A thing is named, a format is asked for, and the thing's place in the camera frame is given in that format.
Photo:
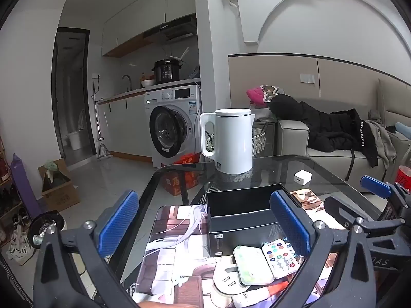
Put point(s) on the grey garment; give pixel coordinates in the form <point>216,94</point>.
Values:
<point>383,141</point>

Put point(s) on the white bucket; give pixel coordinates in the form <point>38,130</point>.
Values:
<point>74,141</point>

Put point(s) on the white shoes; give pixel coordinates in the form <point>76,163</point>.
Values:
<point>19,247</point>

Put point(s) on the printed desk mat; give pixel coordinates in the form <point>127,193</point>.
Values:
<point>179,231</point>

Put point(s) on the beige sofa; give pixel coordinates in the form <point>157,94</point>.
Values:
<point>337,157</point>

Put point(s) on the flat mop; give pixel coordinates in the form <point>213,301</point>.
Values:
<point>103,149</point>

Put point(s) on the white electric kettle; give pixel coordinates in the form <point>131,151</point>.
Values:
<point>232,141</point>

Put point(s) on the white wall cabinets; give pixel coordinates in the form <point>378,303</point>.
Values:
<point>144,16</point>

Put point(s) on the wall switch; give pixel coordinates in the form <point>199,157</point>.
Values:
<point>307,78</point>

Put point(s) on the white remote control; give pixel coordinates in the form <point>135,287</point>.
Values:
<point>282,260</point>

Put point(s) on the round white power strip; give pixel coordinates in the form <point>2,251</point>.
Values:
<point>224,283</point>

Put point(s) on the black pressure cooker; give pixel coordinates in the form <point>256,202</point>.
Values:
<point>165,72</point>

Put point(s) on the white washing machine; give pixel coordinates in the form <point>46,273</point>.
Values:
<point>175,128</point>

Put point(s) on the kitchen faucet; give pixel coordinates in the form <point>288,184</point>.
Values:
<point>127,80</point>

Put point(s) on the black jacket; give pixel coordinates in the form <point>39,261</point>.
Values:
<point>321,125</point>

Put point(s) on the white charger plug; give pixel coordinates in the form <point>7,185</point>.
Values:
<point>253,299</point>

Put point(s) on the white base cabinets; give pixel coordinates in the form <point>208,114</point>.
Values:
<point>128,125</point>

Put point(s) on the white bowl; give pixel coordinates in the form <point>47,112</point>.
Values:
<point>147,83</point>

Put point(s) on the white cube charger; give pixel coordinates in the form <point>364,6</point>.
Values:
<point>301,177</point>

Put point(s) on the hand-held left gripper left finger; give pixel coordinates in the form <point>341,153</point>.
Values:
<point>118,223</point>

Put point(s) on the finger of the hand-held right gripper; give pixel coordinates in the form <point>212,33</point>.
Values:
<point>340,210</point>
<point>375,186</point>

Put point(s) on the black cardboard box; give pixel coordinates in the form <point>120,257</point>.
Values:
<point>237,221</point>

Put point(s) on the black wheel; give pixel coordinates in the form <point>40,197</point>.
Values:
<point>45,227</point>

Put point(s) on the patterned eye mask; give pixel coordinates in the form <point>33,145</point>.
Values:
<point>273,90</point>

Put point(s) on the purple yoga mat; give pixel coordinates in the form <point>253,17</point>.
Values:
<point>24,183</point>

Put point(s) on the red gift box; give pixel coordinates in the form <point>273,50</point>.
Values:
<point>179,179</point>

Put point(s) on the wicker basket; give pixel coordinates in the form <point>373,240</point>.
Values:
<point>258,141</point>

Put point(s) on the brown cardboard box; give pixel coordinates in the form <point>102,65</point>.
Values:
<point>62,192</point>

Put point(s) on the range hood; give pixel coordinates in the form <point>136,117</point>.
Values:
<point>179,30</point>

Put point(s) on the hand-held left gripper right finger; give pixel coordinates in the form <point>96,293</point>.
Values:
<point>290,226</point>

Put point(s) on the white and green case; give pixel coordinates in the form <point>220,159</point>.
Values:
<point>252,264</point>

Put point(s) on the dark door frame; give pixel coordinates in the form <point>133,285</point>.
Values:
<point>55,102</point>

